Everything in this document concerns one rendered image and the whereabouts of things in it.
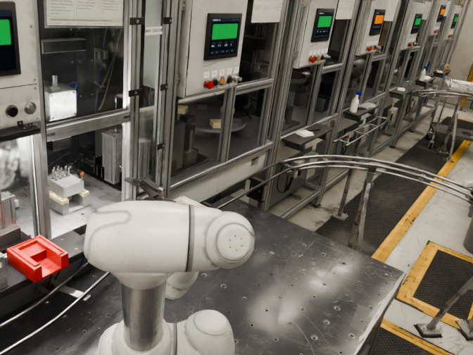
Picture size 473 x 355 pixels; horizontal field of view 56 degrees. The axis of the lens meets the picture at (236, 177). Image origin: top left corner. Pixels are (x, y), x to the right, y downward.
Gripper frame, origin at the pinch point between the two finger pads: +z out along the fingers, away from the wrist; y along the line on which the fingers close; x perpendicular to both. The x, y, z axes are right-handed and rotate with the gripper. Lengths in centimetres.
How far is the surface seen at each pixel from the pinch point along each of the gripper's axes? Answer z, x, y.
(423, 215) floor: -60, -316, -113
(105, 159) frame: 43, -25, -9
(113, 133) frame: 41.5, -27.7, 3.4
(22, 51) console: 20, 25, 47
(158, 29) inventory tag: 21, -32, 51
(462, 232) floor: -96, -313, -113
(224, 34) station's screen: 18, -71, 49
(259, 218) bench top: -7, -88, -44
